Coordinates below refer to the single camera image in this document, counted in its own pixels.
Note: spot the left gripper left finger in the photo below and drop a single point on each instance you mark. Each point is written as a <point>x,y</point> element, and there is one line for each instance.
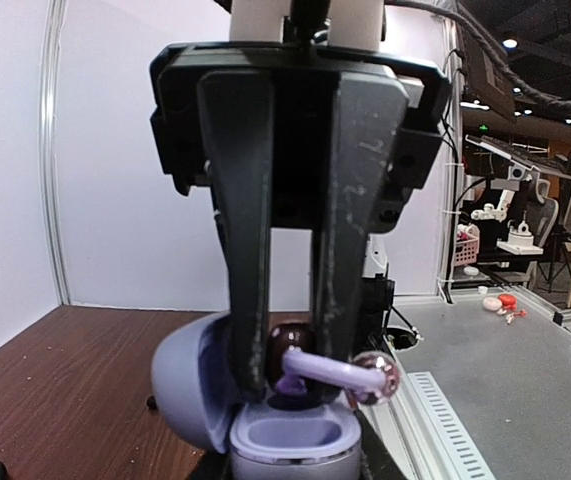
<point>212,466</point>

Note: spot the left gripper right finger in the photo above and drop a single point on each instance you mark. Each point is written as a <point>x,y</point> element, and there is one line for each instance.
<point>376,460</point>

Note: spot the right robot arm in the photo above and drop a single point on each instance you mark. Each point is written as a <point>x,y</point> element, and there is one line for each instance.
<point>354,25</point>

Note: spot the purple earbud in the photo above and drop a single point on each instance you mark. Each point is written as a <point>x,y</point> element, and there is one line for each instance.
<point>291,387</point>
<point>372,378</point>

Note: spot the purple earbud charging case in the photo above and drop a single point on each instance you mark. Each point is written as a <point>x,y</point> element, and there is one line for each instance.
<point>274,439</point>

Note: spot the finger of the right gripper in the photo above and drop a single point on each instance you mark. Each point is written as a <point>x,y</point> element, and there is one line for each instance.
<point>367,110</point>

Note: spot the red and pink earbud case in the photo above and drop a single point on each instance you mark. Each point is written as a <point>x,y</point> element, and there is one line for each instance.
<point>505,306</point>

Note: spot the left aluminium post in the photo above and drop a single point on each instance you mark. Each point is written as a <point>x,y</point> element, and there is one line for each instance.
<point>50,60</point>

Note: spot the pink basket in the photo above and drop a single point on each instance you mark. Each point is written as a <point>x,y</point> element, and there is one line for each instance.
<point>467,245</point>

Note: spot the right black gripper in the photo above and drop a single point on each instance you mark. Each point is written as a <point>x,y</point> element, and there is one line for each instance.
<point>236,112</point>

